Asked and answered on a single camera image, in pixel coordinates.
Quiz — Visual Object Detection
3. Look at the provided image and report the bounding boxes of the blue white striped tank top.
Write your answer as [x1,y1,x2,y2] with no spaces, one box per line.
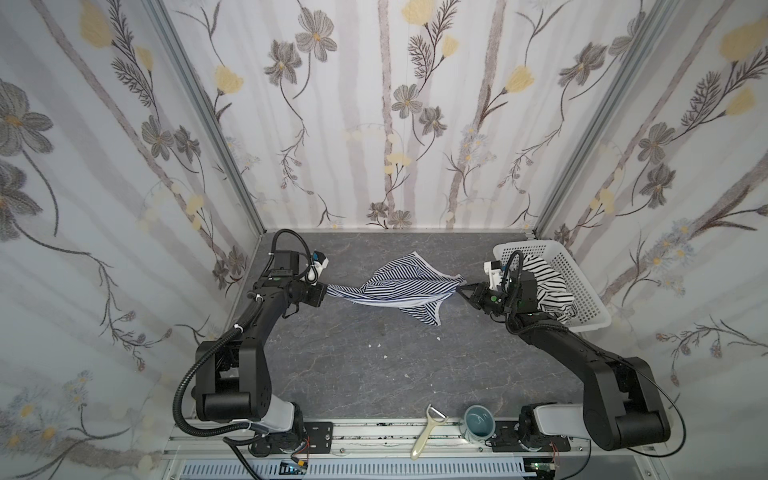
[327,252,466,326]

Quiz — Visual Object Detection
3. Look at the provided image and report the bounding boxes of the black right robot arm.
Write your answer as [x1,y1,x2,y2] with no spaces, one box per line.
[456,272,671,451]

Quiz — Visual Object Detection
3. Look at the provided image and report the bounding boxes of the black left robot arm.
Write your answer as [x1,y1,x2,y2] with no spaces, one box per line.
[190,250,328,456]

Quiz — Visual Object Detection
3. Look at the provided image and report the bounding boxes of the black white striped tank top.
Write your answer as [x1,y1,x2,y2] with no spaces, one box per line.
[523,255,576,323]

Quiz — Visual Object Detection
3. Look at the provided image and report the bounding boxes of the white plastic laundry basket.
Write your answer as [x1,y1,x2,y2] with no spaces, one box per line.
[492,240,612,333]

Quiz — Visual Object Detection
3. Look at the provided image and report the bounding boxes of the teal ceramic mug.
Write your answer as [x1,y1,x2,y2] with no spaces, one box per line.
[459,405,496,444]

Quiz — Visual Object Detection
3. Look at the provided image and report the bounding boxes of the cream vegetable peeler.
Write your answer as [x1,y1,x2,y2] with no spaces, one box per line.
[410,404,448,461]

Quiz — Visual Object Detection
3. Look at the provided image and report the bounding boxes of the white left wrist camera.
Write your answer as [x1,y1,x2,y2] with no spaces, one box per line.
[311,251,329,276]

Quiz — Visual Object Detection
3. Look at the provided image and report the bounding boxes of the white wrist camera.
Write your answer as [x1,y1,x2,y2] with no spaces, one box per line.
[311,251,329,276]
[483,260,506,292]

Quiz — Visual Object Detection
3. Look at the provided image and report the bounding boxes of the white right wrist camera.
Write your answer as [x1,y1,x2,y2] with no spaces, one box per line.
[483,260,506,292]

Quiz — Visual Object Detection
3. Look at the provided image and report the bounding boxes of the black corrugated cable conduit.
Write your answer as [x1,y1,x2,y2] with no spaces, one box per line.
[172,323,271,480]

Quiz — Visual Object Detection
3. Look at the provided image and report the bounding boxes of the aluminium mounting rail frame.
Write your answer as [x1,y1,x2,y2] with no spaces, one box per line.
[162,417,670,479]

